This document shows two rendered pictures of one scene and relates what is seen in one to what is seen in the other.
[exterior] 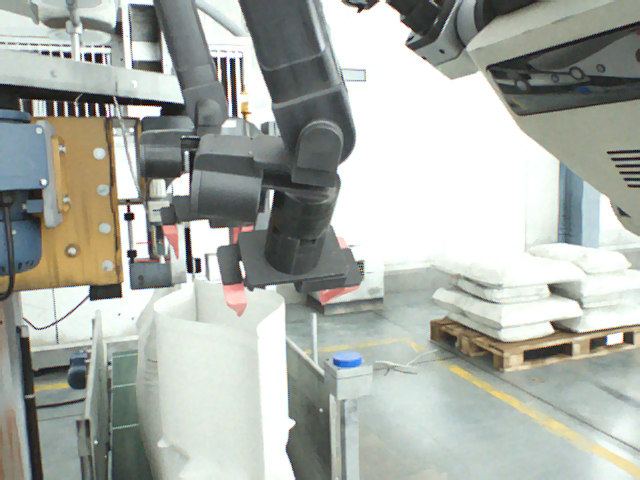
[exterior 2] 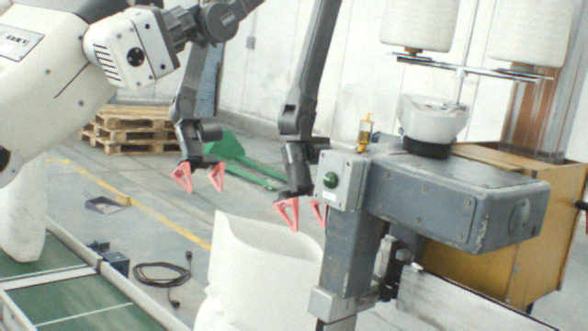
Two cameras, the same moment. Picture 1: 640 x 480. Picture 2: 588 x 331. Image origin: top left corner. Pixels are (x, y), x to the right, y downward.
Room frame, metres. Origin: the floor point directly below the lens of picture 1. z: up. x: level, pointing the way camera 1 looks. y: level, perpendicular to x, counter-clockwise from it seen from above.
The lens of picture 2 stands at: (2.07, -0.40, 1.51)
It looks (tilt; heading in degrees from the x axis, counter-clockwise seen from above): 12 degrees down; 154
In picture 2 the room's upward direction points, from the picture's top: 9 degrees clockwise
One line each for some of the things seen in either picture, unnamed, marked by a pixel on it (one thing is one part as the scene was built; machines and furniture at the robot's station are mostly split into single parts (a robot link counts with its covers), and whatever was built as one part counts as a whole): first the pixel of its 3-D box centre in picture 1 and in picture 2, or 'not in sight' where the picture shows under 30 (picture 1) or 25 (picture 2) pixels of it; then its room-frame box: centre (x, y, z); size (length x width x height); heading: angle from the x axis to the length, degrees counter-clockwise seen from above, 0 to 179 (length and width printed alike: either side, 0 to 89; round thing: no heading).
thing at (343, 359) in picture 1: (347, 361); not in sight; (1.15, -0.04, 0.84); 0.06 x 0.06 x 0.02
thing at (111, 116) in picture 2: not in sight; (142, 117); (-4.76, 0.90, 0.36); 1.20 x 0.82 x 0.14; 106
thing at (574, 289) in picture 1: (593, 280); not in sight; (3.88, -1.79, 0.44); 0.68 x 0.44 x 0.15; 110
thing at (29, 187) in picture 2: not in sight; (17, 170); (-0.73, -0.40, 0.74); 0.47 x 0.22 x 0.72; 18
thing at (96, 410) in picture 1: (99, 416); not in sight; (1.64, 0.68, 0.53); 1.05 x 0.02 x 0.41; 20
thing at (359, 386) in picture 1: (347, 376); not in sight; (1.15, -0.04, 0.81); 0.08 x 0.08 x 0.06; 20
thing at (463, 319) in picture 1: (496, 320); not in sight; (3.81, -1.12, 0.20); 0.66 x 0.44 x 0.12; 20
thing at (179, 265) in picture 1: (177, 251); (388, 268); (1.17, 0.30, 1.07); 0.03 x 0.01 x 0.13; 110
